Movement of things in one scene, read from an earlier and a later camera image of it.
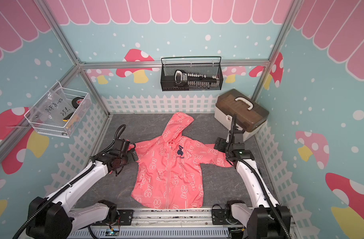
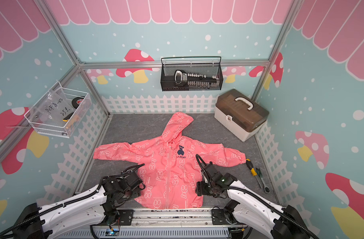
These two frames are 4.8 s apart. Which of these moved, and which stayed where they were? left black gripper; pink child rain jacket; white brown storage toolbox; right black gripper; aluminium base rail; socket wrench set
Moved: right black gripper; left black gripper
Stayed: pink child rain jacket; aluminium base rail; white brown storage toolbox; socket wrench set
